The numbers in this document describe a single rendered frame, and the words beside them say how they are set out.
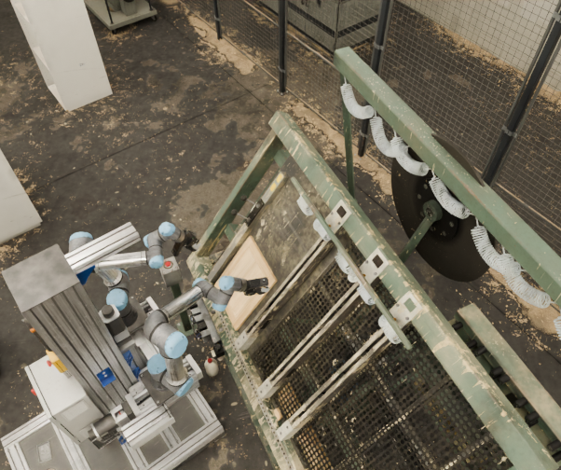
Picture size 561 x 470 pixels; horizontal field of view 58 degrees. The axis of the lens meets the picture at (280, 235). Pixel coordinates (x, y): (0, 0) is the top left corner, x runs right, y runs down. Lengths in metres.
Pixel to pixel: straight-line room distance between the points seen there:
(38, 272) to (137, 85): 4.61
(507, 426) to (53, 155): 5.12
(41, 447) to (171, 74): 4.54
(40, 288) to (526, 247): 1.97
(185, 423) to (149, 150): 3.08
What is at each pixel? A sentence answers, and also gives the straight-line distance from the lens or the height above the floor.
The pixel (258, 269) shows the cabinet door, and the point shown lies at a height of 1.22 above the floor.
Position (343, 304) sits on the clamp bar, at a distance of 2.62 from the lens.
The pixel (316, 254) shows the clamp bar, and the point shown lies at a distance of 2.71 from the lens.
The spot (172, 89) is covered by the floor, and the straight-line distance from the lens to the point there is 6.57.
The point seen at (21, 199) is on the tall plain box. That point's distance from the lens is 5.11.
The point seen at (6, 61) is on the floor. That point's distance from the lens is 7.76.
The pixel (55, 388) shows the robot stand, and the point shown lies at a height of 1.23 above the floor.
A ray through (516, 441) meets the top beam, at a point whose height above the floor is 1.89.
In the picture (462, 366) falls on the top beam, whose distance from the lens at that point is 2.23.
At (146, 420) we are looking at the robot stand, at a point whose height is 0.96.
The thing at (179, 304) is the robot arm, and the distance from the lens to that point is 2.62.
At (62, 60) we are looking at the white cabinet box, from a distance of 6.26.
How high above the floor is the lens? 3.83
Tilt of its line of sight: 52 degrees down
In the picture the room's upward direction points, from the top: straight up
